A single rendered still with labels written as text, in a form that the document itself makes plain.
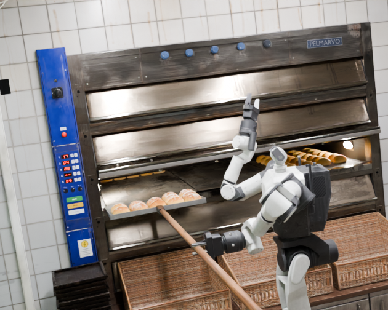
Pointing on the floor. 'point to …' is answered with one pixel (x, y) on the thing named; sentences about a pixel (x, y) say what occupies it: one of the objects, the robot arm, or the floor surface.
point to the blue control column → (51, 55)
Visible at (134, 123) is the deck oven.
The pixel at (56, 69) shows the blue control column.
